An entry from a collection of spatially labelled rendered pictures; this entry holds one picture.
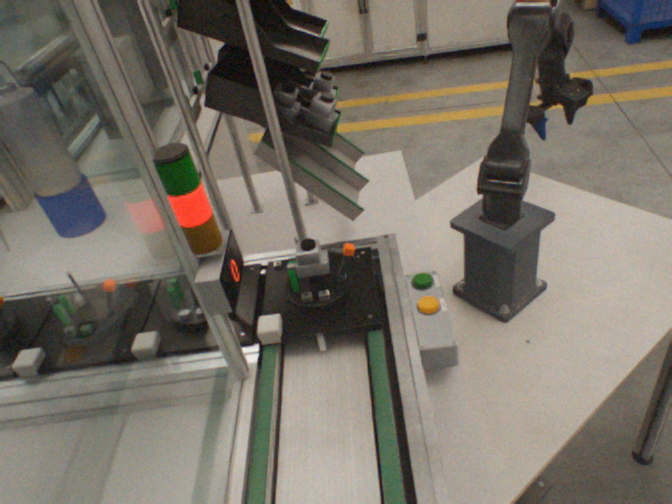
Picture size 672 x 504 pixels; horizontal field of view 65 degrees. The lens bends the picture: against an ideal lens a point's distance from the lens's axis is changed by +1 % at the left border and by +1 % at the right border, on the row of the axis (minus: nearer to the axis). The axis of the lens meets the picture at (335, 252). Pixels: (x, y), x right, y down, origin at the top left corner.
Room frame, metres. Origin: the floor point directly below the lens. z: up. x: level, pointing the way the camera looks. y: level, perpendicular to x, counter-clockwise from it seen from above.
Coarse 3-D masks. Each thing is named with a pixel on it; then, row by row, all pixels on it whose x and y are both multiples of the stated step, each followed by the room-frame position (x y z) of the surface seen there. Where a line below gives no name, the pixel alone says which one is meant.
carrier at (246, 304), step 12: (252, 276) 0.91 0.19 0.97; (240, 288) 0.88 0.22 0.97; (252, 288) 0.87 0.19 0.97; (240, 300) 0.84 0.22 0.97; (252, 300) 0.83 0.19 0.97; (228, 312) 0.81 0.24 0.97; (240, 312) 0.80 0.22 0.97; (252, 312) 0.80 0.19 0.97; (240, 324) 0.77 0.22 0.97; (252, 324) 0.76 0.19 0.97; (240, 336) 0.74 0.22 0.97; (252, 336) 0.73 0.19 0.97
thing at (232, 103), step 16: (224, 64) 1.19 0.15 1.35; (240, 64) 1.19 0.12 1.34; (208, 80) 1.08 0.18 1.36; (224, 80) 1.07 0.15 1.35; (240, 80) 1.20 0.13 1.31; (256, 80) 1.19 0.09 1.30; (272, 80) 1.18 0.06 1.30; (208, 96) 1.08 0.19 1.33; (224, 96) 1.07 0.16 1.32; (240, 96) 1.06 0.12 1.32; (256, 96) 1.05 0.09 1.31; (224, 112) 1.08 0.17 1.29; (240, 112) 1.07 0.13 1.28; (256, 112) 1.06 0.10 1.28; (336, 112) 1.14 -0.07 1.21; (288, 128) 1.04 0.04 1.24; (304, 128) 1.03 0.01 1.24; (336, 128) 1.06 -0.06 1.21
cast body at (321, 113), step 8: (320, 96) 1.10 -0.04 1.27; (328, 96) 1.09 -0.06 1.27; (312, 104) 1.09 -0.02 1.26; (320, 104) 1.08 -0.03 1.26; (328, 104) 1.07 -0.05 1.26; (304, 112) 1.11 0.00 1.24; (312, 112) 1.09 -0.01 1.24; (320, 112) 1.08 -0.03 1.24; (328, 112) 1.07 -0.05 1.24; (312, 120) 1.09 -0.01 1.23; (320, 120) 1.08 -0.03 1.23; (328, 120) 1.07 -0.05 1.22; (336, 120) 1.10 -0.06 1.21; (320, 128) 1.08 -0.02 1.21; (328, 128) 1.07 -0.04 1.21
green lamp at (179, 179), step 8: (184, 160) 0.63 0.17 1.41; (192, 160) 0.65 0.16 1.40; (160, 168) 0.63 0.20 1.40; (168, 168) 0.62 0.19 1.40; (176, 168) 0.62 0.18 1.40; (184, 168) 0.63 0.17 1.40; (192, 168) 0.64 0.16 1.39; (160, 176) 0.63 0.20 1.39; (168, 176) 0.62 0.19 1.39; (176, 176) 0.62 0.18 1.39; (184, 176) 0.63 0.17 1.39; (192, 176) 0.63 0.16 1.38; (168, 184) 0.62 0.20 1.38; (176, 184) 0.62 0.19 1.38; (184, 184) 0.62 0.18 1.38; (192, 184) 0.63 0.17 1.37; (168, 192) 0.63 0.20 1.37; (176, 192) 0.62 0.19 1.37; (184, 192) 0.62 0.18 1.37
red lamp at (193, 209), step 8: (200, 184) 0.65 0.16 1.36; (192, 192) 0.63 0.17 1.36; (200, 192) 0.64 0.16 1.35; (176, 200) 0.62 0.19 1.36; (184, 200) 0.62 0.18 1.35; (192, 200) 0.62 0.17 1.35; (200, 200) 0.63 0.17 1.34; (208, 200) 0.65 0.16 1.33; (176, 208) 0.63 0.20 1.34; (184, 208) 0.62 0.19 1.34; (192, 208) 0.62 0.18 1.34; (200, 208) 0.63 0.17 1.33; (208, 208) 0.64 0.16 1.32; (176, 216) 0.63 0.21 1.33; (184, 216) 0.62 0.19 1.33; (192, 216) 0.62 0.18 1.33; (200, 216) 0.63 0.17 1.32; (208, 216) 0.63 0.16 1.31; (184, 224) 0.63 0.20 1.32; (192, 224) 0.62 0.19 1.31; (200, 224) 0.62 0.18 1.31
